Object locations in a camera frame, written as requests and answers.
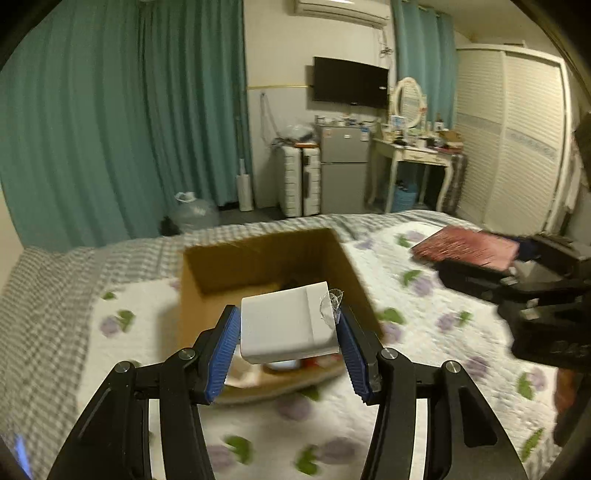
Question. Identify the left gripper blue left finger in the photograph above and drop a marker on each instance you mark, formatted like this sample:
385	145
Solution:
110	439

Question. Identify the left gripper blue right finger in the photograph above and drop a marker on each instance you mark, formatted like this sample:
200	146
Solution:
465	439

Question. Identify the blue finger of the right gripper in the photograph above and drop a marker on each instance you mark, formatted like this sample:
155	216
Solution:
561	255
483	283

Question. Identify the red book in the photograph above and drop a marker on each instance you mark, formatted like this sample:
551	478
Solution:
478	248

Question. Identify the white rectangular box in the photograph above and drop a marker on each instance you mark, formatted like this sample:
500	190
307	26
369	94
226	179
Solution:
290	324

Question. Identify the white plastic bottle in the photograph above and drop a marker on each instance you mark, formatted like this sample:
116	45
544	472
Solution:
242	374

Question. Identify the right hand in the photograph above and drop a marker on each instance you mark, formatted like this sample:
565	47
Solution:
566	390

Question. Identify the white floral quilt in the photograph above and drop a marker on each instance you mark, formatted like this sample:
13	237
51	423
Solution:
324	431

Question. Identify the dark checkered suitcase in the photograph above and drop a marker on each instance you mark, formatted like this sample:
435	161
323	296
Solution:
459	163

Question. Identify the blue basket under table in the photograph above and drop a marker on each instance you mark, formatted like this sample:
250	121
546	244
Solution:
405	197

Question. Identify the grey checkered bed sheet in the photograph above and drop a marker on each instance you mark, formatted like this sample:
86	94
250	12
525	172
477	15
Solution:
45	315

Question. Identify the white louvered wardrobe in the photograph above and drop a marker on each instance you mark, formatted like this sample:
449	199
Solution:
513	113

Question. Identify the white dressing table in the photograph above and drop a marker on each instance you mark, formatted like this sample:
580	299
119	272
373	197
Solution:
388	159

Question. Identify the light blue capsule object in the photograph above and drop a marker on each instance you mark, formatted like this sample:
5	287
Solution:
283	366

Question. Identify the open cardboard box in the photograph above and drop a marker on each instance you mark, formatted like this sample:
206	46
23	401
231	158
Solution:
215	276

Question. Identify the oval vanity mirror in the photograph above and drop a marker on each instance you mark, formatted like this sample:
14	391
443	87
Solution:
407	103

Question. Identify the silver mini fridge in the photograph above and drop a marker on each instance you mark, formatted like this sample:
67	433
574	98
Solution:
345	153

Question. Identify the white suitcase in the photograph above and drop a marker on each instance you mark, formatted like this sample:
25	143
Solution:
298	181

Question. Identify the clear water jug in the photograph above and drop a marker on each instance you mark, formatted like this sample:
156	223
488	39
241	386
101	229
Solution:
193	214

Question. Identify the green curtain right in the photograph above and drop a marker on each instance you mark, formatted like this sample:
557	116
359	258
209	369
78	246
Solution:
426	51

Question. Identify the green curtain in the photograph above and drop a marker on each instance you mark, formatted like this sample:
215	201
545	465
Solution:
109	109
426	51

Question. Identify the white roll by curtain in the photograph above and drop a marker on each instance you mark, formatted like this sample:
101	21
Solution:
244	187

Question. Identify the white air conditioner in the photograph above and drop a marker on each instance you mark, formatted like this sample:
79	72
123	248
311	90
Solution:
370	13

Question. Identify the green curtain left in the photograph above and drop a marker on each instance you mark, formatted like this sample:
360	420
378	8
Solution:
109	109

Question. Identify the black wall television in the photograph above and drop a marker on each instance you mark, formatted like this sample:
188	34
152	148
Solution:
347	82

